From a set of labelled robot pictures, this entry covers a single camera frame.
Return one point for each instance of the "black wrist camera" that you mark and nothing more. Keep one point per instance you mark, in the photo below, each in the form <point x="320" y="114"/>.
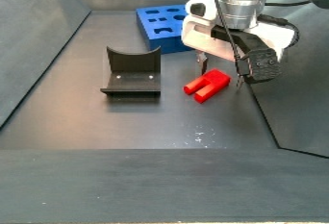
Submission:
<point x="258" y="64"/>

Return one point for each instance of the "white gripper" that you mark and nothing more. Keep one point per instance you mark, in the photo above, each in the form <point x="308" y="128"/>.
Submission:
<point x="208" y="32"/>

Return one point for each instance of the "black curved regrasp stand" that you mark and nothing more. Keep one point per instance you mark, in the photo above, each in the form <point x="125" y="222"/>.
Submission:
<point x="135" y="73"/>

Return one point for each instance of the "red square-circle object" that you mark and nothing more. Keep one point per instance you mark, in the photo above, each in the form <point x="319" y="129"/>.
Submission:
<point x="208" y="85"/>

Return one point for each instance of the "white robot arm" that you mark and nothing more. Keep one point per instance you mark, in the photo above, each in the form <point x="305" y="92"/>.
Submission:
<point x="232" y="29"/>

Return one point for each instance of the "blue foam shape fixture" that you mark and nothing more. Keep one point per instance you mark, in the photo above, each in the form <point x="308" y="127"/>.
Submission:
<point x="161" y="26"/>

